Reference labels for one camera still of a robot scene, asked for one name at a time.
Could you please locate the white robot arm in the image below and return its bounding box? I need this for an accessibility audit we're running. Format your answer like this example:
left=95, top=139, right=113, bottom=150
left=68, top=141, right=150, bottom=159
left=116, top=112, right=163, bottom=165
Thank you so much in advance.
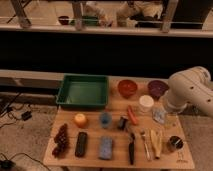
left=162, top=66, right=213, bottom=117

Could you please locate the green plastic tray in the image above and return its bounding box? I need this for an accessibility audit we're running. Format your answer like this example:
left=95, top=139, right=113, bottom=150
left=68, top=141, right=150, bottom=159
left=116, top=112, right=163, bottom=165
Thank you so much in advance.
left=56, top=75, right=109, bottom=109

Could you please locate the blue cup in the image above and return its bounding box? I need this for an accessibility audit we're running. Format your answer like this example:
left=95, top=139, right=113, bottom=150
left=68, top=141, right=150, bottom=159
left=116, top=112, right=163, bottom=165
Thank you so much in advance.
left=99, top=112, right=112, bottom=129

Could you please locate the orange carrot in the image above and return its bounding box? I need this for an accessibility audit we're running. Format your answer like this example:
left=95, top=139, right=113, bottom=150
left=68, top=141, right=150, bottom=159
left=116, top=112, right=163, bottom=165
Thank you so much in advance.
left=127, top=106, right=138, bottom=125

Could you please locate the white cup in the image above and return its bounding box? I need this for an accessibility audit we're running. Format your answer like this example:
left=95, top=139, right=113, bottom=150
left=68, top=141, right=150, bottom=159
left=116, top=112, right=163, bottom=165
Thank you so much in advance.
left=139, top=95, right=154, bottom=113

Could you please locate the orange fruit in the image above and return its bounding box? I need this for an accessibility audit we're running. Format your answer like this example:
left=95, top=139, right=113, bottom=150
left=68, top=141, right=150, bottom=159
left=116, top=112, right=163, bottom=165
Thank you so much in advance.
left=74, top=113, right=87, bottom=128

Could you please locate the purple bowl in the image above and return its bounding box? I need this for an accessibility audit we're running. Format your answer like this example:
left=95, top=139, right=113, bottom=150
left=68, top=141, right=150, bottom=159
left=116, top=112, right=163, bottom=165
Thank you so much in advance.
left=148, top=80, right=169, bottom=99

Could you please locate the wooden table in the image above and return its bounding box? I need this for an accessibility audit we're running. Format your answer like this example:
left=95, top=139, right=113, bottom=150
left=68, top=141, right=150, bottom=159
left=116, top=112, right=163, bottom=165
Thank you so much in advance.
left=43, top=80, right=195, bottom=171

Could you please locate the blue sponge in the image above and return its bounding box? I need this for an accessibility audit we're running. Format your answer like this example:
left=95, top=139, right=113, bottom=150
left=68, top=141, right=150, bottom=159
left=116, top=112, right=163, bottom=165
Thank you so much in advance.
left=99, top=136, right=113, bottom=160

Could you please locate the metal spoon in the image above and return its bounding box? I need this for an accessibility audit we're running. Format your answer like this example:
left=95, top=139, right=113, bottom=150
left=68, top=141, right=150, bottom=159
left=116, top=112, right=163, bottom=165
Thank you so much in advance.
left=140, top=131, right=151, bottom=161

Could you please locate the green background tray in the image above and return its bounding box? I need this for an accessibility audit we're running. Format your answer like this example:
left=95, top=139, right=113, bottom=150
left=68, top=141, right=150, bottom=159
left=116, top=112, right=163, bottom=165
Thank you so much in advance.
left=69, top=16, right=99, bottom=26

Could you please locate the yellow banana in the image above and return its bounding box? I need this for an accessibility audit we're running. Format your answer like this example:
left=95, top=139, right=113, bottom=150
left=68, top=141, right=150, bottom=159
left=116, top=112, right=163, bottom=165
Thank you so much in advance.
left=150, top=130, right=163, bottom=159

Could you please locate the red grape bunch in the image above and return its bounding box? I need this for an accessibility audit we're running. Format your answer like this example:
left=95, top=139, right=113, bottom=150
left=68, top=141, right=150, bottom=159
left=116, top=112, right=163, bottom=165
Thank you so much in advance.
left=52, top=124, right=69, bottom=158

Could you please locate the person in background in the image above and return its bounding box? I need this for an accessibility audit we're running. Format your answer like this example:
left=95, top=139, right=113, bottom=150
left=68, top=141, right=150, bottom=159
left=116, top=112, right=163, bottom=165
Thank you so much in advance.
left=116, top=0, right=163, bottom=27

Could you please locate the dark red background bowl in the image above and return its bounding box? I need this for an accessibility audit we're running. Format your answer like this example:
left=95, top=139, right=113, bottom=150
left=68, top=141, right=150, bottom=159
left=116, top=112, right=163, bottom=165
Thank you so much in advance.
left=58, top=16, right=69, bottom=25

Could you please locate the black power adapter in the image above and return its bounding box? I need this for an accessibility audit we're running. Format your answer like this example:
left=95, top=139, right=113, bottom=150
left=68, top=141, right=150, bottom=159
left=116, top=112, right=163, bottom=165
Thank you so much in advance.
left=21, top=111, right=32, bottom=121

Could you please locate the dark round tin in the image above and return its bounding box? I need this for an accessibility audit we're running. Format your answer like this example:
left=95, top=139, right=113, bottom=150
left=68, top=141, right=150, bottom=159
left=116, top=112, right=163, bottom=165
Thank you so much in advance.
left=167, top=136, right=184, bottom=152

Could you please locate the black handled knife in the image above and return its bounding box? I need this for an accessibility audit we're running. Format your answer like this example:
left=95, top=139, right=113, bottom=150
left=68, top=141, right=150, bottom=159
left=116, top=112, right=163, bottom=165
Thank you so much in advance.
left=128, top=133, right=135, bottom=165

